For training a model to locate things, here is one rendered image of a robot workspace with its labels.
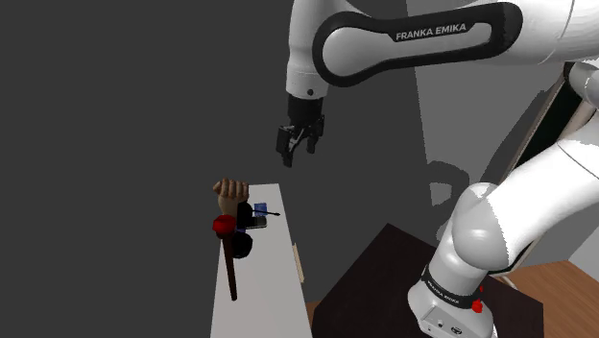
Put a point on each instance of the dark door with pale frame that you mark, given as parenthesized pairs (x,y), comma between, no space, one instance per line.
(547,126)

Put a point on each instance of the blue card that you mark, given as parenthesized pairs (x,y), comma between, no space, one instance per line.
(260,208)

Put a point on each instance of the dark phone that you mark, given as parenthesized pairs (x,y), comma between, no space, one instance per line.
(256,223)

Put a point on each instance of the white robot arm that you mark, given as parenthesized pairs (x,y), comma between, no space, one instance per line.
(524,206)

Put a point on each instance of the dark robot stand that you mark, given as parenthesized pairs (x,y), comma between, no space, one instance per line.
(369,281)

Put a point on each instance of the black cup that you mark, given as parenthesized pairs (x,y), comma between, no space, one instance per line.
(244,215)

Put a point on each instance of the black round bowl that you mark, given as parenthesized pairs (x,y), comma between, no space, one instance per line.
(242,245)

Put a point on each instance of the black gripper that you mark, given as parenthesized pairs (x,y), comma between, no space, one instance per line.
(305,111)

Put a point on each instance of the white topped chest of drawers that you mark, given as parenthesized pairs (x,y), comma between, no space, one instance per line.
(266,290)

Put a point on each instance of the black pen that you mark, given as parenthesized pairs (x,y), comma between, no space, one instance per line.
(270,213)

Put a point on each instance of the tan fist figure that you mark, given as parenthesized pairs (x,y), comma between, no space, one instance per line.
(230,193)

